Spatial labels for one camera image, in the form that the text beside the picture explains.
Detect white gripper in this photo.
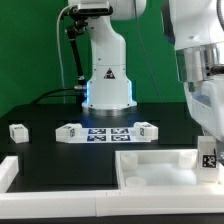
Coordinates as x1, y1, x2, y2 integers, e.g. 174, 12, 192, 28
184, 78, 224, 141

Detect white square table top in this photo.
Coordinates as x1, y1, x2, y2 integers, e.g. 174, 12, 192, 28
115, 149, 224, 190

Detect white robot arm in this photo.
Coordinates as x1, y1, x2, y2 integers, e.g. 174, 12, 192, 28
68, 0, 224, 142

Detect fiducial marker sheet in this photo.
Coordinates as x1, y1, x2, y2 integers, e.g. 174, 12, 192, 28
70, 127, 147, 144

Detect white U-shaped fence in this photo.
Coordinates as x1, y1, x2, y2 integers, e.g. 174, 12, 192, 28
0, 156, 224, 219

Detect black cables at base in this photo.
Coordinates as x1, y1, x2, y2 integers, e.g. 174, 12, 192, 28
30, 87, 88, 106

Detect black camera on mount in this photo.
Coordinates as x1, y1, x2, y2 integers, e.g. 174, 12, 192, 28
66, 4, 113, 86

